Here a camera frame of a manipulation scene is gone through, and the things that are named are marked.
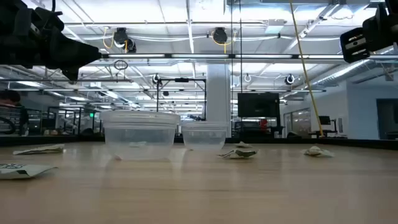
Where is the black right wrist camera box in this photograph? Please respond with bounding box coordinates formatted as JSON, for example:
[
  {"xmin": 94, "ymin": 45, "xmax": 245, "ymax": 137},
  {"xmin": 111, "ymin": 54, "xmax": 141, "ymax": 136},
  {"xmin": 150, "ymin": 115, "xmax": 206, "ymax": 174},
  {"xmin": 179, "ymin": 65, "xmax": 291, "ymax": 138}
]
[{"xmin": 340, "ymin": 27, "xmax": 371, "ymax": 64}]

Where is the dark green sweetener packet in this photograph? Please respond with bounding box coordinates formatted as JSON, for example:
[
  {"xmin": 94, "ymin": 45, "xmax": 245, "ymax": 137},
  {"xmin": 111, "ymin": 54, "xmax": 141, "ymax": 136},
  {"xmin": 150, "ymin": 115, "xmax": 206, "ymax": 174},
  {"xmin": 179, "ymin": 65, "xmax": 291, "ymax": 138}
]
[{"xmin": 217, "ymin": 148, "xmax": 259, "ymax": 160}]

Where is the black table edge rail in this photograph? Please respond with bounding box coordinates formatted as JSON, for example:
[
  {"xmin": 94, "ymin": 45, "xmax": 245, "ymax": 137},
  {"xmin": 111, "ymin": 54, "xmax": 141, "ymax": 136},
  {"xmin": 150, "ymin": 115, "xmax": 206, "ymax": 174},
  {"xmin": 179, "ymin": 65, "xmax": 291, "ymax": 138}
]
[{"xmin": 0, "ymin": 134, "xmax": 398, "ymax": 151}]

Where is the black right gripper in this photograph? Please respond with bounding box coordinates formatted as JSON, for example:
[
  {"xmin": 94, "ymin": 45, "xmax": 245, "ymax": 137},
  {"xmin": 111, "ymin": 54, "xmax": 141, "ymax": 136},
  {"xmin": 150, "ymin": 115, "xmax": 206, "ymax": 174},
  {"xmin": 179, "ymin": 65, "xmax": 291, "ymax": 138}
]
[{"xmin": 362, "ymin": 0, "xmax": 398, "ymax": 52}]

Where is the thin black hanging cable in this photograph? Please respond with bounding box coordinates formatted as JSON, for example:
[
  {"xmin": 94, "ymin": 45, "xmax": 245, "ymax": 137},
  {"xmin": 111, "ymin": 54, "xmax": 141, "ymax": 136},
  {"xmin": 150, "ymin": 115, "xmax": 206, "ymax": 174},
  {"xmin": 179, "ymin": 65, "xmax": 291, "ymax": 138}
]
[
  {"xmin": 239, "ymin": 0, "xmax": 243, "ymax": 138},
  {"xmin": 230, "ymin": 0, "xmax": 234, "ymax": 138}
]

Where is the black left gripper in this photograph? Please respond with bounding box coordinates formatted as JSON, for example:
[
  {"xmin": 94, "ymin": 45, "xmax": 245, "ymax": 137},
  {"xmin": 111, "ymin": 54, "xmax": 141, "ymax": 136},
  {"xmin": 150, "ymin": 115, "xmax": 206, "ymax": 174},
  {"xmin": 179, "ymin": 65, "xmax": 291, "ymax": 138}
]
[{"xmin": 12, "ymin": 6, "xmax": 103, "ymax": 82}]

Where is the black metal railing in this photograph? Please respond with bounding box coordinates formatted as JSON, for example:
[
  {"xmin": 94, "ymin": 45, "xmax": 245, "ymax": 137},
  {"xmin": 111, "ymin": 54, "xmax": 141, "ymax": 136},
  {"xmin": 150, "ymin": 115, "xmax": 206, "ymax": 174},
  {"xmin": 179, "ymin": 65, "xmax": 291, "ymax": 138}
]
[{"xmin": 46, "ymin": 106, "xmax": 103, "ymax": 135}]

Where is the white green-print sweetener packet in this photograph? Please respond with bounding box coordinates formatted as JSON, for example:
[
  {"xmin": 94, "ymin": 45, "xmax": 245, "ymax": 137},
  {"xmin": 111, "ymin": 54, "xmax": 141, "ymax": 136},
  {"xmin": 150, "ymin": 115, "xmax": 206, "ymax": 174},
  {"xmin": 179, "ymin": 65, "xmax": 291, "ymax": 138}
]
[{"xmin": 0, "ymin": 163, "xmax": 58, "ymax": 180}]

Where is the dark doorway panel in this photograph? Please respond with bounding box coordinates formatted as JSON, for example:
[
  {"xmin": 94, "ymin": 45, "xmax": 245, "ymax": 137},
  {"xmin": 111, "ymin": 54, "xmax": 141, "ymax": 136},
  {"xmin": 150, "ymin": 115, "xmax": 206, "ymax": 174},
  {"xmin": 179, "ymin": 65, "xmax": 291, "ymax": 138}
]
[{"xmin": 376, "ymin": 98, "xmax": 398, "ymax": 140}]

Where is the black coiled cable loop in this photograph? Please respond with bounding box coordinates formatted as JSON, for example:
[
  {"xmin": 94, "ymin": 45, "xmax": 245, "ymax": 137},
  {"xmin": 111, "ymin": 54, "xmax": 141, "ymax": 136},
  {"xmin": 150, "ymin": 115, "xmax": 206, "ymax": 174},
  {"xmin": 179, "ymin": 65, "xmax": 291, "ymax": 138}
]
[{"xmin": 113, "ymin": 59, "xmax": 129, "ymax": 71}]

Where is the clear plastic deli container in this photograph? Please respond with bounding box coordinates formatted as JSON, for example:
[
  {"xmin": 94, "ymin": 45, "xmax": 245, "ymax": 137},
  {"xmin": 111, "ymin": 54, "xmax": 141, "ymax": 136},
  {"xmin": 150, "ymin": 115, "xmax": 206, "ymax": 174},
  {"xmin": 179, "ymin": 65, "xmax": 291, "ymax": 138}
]
[
  {"xmin": 181, "ymin": 121, "xmax": 228, "ymax": 152},
  {"xmin": 99, "ymin": 110, "xmax": 182, "ymax": 161}
]

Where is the yellow strap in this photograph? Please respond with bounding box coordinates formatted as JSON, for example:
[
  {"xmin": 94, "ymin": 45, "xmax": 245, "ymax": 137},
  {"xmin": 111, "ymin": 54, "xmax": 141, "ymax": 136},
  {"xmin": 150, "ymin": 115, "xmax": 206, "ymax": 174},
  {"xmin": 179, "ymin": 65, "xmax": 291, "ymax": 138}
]
[{"xmin": 289, "ymin": 0, "xmax": 325, "ymax": 137}]

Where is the long ceiling light bar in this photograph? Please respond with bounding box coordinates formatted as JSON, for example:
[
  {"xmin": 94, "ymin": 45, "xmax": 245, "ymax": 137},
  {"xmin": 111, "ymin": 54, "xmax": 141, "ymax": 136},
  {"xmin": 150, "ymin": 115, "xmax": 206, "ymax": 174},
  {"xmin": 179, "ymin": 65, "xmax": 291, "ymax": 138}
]
[{"xmin": 101, "ymin": 53, "xmax": 398, "ymax": 60}]

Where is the person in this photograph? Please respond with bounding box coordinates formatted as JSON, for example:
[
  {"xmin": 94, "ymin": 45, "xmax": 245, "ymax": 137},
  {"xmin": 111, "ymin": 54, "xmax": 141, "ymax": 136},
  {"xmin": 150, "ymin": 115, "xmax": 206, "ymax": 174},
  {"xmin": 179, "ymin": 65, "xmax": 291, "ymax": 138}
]
[{"xmin": 0, "ymin": 89, "xmax": 29, "ymax": 136}]

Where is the black hanging cable reel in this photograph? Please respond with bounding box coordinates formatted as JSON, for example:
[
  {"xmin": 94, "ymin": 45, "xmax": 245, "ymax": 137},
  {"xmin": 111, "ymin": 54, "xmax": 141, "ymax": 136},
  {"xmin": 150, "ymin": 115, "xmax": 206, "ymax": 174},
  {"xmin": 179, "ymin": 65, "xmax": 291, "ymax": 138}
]
[
  {"xmin": 212, "ymin": 27, "xmax": 229, "ymax": 46},
  {"xmin": 113, "ymin": 27, "xmax": 137, "ymax": 54}
]

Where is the black metal frame stand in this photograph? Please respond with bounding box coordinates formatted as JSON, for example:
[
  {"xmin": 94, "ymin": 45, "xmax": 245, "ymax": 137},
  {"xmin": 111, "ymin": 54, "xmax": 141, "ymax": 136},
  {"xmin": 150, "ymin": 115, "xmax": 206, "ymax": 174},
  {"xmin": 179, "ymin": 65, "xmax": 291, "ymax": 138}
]
[{"xmin": 156, "ymin": 77, "xmax": 207, "ymax": 121}]

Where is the white square column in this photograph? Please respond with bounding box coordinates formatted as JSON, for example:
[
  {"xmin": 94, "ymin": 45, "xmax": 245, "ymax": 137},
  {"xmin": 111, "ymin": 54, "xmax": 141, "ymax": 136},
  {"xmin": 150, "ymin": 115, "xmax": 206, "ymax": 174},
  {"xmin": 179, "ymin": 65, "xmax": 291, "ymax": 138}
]
[{"xmin": 206, "ymin": 63, "xmax": 233, "ymax": 138}]

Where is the black wall monitor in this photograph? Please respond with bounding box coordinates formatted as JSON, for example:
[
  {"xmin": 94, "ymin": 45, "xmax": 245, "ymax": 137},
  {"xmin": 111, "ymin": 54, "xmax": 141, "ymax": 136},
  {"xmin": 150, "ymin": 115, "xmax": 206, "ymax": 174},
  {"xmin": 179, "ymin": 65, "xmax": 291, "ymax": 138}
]
[{"xmin": 238, "ymin": 92, "xmax": 280, "ymax": 118}]

